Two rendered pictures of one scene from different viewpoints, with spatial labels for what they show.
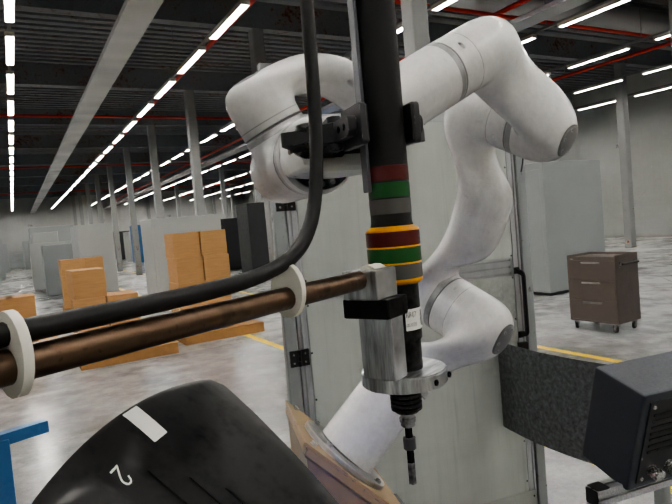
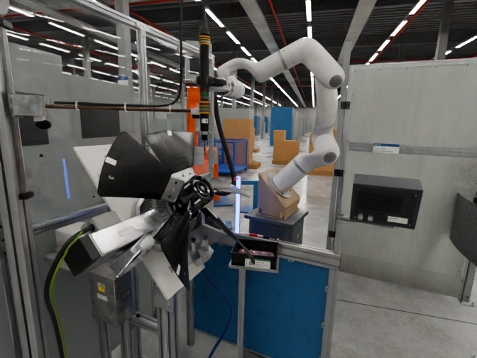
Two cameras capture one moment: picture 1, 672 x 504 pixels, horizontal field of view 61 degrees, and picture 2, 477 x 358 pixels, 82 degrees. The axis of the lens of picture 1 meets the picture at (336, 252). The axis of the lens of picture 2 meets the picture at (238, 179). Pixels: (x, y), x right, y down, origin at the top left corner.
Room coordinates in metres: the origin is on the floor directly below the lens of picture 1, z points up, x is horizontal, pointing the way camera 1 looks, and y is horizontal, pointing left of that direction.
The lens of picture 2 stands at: (-0.25, -0.94, 1.47)
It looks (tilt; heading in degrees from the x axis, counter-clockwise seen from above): 12 degrees down; 44
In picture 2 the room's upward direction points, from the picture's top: 1 degrees clockwise
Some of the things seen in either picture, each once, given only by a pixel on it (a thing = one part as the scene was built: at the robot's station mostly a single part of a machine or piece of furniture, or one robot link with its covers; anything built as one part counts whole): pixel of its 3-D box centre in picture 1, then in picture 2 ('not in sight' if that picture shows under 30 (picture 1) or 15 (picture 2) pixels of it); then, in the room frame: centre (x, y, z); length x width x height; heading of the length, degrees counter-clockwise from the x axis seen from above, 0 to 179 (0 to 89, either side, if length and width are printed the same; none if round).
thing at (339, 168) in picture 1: (334, 147); (217, 84); (0.56, -0.01, 1.63); 0.11 x 0.10 x 0.07; 20
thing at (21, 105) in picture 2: not in sight; (30, 105); (-0.05, 0.32, 1.51); 0.10 x 0.07 x 0.09; 145
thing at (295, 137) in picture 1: (310, 142); not in sight; (0.52, 0.01, 1.63); 0.08 x 0.06 x 0.01; 140
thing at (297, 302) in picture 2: not in sight; (252, 302); (0.84, -0.02, 0.45); 0.82 x 0.02 x 0.66; 110
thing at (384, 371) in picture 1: (394, 325); (201, 121); (0.45, -0.04, 1.47); 0.09 x 0.07 x 0.10; 145
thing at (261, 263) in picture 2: not in sight; (255, 253); (0.71, -0.14, 0.85); 0.22 x 0.17 x 0.07; 124
